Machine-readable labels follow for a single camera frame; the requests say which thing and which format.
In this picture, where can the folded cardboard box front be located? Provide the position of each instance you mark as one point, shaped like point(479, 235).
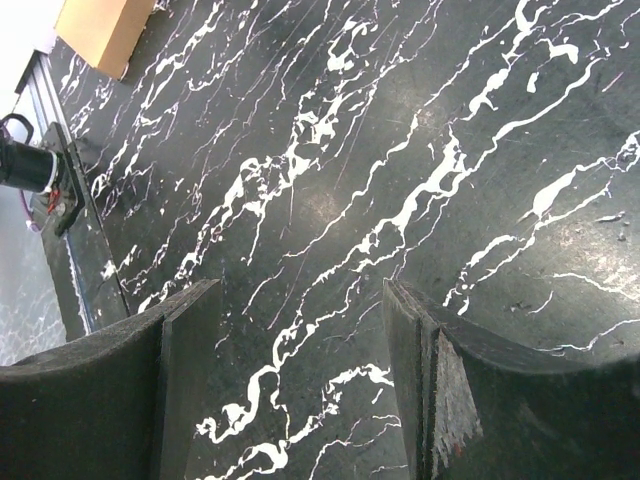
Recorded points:
point(104, 33)

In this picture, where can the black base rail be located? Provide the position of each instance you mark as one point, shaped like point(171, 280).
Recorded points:
point(77, 252)

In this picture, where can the aluminium frame rail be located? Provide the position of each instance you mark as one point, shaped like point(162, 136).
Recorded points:
point(37, 100)

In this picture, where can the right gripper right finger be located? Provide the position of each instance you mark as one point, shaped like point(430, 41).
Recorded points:
point(475, 405)

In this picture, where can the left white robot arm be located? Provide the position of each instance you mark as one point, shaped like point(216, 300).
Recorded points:
point(26, 167)

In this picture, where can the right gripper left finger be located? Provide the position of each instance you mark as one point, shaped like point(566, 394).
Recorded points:
point(119, 403)

